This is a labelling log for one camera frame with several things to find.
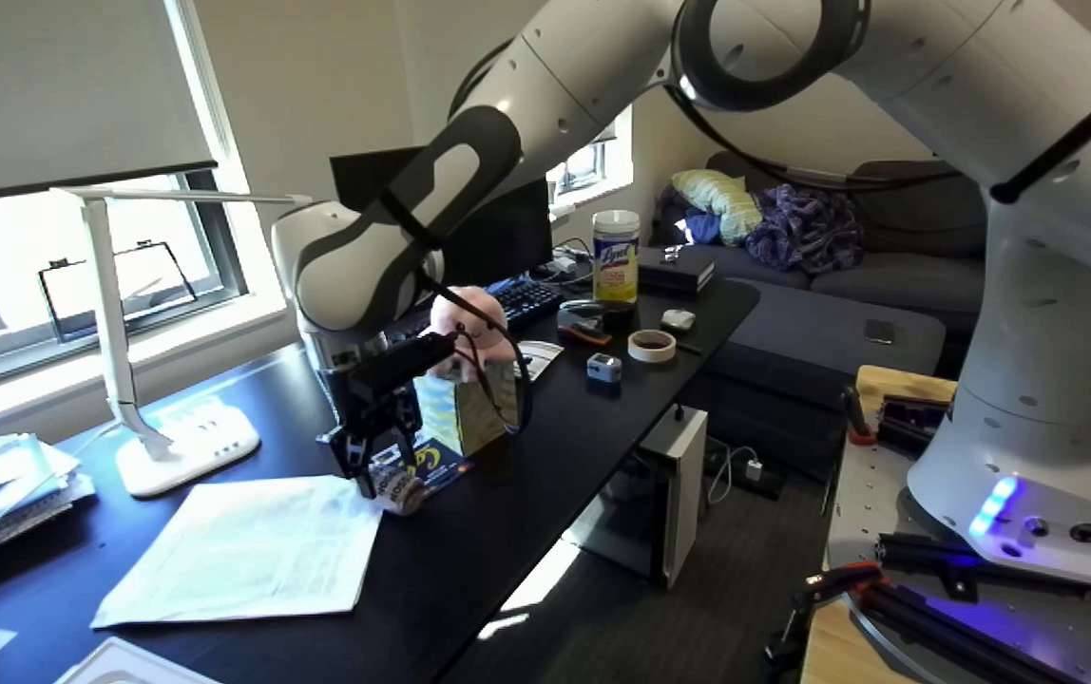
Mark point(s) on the white desktop computer tower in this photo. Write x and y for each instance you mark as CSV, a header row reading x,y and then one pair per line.
x,y
649,514

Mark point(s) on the white paper sheet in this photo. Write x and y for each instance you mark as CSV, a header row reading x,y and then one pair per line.
x,y
253,549

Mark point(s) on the purple blanket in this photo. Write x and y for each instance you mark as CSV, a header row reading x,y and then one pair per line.
x,y
805,233

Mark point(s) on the small white blue device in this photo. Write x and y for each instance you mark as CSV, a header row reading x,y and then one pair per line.
x,y
604,369

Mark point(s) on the grey sofa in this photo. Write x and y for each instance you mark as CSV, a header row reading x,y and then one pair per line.
x,y
910,300

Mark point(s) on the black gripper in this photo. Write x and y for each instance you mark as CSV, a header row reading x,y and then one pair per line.
x,y
369,390

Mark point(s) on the black computer monitor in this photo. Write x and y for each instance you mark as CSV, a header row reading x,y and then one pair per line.
x,y
500,242

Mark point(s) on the beige masking tape roll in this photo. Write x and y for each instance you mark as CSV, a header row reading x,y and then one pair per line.
x,y
652,347

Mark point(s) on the white desk lamp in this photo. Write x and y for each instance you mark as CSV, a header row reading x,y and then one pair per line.
x,y
191,440

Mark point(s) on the pink octopus plush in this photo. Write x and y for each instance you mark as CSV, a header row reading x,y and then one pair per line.
x,y
476,328

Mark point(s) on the white striped card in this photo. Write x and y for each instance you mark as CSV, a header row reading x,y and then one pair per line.
x,y
538,359

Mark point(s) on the yellow green tissue box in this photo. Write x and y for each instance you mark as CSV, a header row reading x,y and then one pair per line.
x,y
471,407

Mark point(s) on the blue yellow card packet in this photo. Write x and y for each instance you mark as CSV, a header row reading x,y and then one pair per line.
x,y
442,465

